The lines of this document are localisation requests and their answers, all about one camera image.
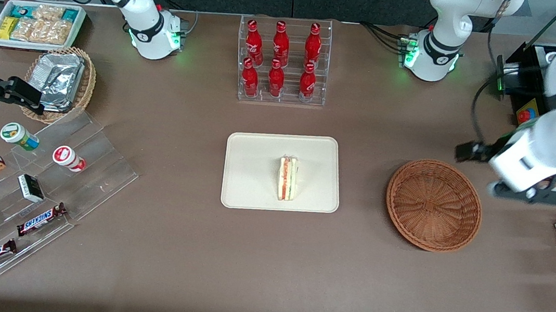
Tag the clear rice cracker pack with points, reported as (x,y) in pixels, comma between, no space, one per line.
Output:
(54,32)
(48,13)
(23,30)

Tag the clear acrylic bottle rack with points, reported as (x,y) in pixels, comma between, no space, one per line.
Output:
(279,101)

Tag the red cola bottle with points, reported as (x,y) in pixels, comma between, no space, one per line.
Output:
(281,44)
(313,45)
(254,41)
(250,78)
(308,82)
(276,80)

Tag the cream rectangular tray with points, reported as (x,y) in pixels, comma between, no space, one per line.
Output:
(255,174)

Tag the clear acrylic stepped riser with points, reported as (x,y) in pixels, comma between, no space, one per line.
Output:
(1,245)
(98,167)

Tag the green sunflower yogurt cup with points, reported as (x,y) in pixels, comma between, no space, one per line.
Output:
(17,135)

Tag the silver foil-wrapped package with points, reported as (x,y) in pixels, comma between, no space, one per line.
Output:
(59,81)

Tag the triangle sandwich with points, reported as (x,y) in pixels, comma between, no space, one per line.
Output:
(287,178)

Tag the teal snack packet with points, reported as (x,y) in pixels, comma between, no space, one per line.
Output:
(22,11)
(70,14)

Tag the wicker basket holding foil packs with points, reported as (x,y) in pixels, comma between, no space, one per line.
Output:
(88,84)

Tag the small black carton box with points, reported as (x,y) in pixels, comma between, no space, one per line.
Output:
(31,188)

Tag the yellow snack packet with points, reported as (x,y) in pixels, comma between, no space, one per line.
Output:
(8,28)

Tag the yellow emergency stop button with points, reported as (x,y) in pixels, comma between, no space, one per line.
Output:
(529,112)

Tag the thin black rod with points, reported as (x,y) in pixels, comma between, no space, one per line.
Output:
(549,26)

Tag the empty round wicker basket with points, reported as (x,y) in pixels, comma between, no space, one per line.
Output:
(434,205)

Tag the red strawberry yogurt cup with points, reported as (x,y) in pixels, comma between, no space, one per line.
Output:
(67,157)

